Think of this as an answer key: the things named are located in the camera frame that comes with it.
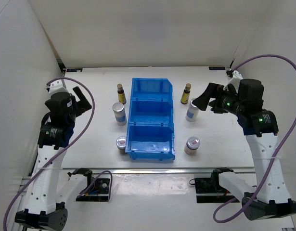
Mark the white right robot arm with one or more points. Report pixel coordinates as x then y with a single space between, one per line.
270 198

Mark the white-lid sauce jar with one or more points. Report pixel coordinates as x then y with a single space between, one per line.
121 144
192 145

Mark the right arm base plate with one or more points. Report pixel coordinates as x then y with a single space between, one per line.
207 194

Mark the aluminium table front rail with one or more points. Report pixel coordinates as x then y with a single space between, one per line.
196 172

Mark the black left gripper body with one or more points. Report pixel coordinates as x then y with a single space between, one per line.
72 113

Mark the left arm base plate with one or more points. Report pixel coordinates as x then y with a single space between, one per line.
99 188

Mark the silver-lid blue canister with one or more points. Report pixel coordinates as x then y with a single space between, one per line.
192 111
119 112

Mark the blue three-compartment plastic bin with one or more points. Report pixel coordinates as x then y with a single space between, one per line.
150 133

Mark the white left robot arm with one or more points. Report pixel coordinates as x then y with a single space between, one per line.
46 208

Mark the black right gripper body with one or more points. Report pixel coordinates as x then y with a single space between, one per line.
226 99

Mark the small brown bottle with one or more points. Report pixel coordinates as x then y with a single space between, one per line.
121 94
186 94

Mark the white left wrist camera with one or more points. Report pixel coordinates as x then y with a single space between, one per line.
54 86

